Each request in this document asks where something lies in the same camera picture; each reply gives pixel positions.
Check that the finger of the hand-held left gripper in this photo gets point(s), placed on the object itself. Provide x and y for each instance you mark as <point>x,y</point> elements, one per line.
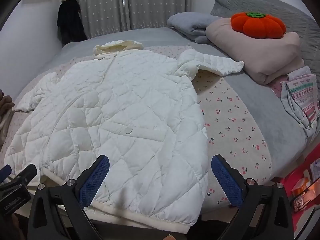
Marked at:
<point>26,175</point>
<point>5,172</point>

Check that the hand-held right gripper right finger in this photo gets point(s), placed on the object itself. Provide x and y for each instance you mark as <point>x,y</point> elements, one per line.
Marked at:
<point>225,177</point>

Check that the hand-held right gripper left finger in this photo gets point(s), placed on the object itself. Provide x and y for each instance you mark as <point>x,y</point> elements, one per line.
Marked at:
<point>96,177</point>

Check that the white quilted blanket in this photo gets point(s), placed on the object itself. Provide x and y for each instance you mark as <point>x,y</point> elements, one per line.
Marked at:
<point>112,105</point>

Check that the dark hanging clothes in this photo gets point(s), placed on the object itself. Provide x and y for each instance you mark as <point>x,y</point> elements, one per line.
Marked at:
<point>70,20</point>

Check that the beige cloth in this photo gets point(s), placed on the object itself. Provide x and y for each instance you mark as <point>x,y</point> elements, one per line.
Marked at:
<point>5,130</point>

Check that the cherry print bed cover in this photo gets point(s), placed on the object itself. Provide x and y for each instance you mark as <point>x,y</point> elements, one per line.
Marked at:
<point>230,120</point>

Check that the red box with items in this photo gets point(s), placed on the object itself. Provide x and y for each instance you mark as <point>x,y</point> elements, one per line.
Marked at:
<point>287,192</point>

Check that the small orange box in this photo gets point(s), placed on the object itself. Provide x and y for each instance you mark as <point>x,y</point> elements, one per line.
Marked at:
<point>301,187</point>

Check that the grey bed sheet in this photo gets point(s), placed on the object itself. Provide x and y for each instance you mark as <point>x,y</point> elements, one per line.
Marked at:
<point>262,97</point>

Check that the pink white patterned cloth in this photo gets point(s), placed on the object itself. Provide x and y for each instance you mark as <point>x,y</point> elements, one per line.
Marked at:
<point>302,92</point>

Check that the pink pillow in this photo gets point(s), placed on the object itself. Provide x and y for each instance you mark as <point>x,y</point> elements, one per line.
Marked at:
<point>262,55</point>

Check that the orange pumpkin plush cushion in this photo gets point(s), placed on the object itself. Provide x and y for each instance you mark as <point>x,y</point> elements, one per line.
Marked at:
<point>257,26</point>

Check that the grey folded blanket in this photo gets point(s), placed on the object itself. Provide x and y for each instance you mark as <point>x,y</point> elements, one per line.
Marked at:
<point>190,23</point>

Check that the grey quilted pillow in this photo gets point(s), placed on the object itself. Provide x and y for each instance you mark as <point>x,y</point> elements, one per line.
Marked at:
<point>287,12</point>

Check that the grey star print curtain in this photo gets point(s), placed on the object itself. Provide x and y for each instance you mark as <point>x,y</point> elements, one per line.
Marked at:
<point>140,5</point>

